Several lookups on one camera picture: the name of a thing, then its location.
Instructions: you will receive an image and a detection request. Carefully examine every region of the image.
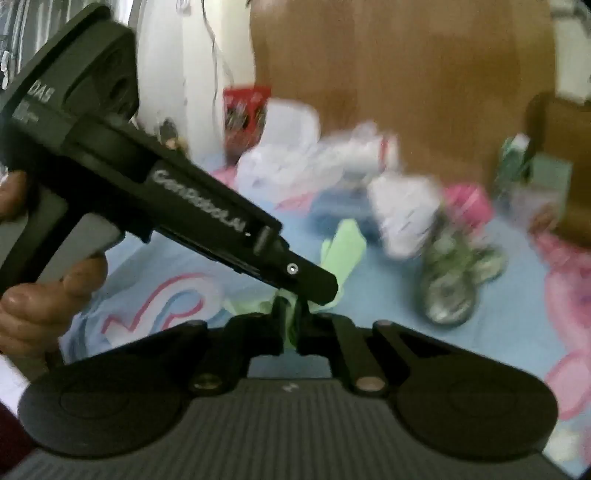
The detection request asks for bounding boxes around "small patterned packet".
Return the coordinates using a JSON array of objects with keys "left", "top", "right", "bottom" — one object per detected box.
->
[{"left": 419, "top": 228, "right": 507, "bottom": 328}]

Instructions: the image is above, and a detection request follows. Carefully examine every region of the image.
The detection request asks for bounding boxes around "green drink carton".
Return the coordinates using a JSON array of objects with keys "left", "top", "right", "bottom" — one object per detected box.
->
[{"left": 495, "top": 134, "right": 533, "bottom": 197}]

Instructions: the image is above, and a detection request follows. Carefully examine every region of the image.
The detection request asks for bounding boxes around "pale green card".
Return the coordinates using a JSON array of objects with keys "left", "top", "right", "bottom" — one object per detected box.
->
[{"left": 530, "top": 156, "right": 574, "bottom": 197}]

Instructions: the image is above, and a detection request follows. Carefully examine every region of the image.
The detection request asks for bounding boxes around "pink cloth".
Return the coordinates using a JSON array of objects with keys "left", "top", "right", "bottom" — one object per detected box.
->
[{"left": 441, "top": 183, "right": 492, "bottom": 234}]

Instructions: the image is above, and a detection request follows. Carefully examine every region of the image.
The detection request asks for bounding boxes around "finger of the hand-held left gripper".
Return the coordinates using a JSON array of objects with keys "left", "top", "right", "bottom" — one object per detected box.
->
[{"left": 249, "top": 226, "right": 341, "bottom": 308}]

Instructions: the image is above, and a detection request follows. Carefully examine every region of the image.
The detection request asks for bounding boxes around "white framed window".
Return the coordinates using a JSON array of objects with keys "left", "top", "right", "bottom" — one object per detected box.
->
[{"left": 0, "top": 0, "right": 139, "bottom": 90}]

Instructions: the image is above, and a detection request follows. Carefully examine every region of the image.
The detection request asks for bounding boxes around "red packet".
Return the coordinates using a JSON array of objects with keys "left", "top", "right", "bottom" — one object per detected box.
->
[{"left": 222, "top": 86, "right": 271, "bottom": 162}]

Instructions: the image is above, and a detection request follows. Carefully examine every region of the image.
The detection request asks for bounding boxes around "person's left hand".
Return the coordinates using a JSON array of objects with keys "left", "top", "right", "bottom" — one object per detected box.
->
[{"left": 0, "top": 171, "right": 110, "bottom": 371}]

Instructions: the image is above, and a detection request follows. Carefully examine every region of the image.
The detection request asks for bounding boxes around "white tissue pack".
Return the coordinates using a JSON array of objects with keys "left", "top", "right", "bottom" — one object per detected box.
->
[{"left": 368, "top": 174, "right": 446, "bottom": 257}]

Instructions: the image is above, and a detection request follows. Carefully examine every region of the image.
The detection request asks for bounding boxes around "plastic bag with white roll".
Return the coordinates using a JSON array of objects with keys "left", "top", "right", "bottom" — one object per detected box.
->
[{"left": 236, "top": 99, "right": 403, "bottom": 206}]

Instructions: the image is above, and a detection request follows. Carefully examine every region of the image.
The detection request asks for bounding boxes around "light blue printed blanket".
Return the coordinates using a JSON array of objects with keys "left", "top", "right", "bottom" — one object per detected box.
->
[{"left": 59, "top": 154, "right": 591, "bottom": 464}]

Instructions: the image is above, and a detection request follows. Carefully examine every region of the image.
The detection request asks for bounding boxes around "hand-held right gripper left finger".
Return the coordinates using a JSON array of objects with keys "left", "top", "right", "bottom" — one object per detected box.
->
[{"left": 69, "top": 294, "right": 288, "bottom": 391}]

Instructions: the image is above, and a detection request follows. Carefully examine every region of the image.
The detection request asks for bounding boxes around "white wall cable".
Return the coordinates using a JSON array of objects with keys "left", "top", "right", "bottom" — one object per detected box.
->
[{"left": 202, "top": 0, "right": 237, "bottom": 90}]

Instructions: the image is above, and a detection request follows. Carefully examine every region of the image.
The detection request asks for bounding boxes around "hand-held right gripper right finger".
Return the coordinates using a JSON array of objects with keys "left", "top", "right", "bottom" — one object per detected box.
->
[{"left": 299, "top": 296, "right": 511, "bottom": 394}]

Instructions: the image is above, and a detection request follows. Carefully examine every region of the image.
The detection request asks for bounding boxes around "light green cloth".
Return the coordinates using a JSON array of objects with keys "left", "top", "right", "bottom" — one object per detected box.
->
[{"left": 225, "top": 219, "right": 368, "bottom": 348}]

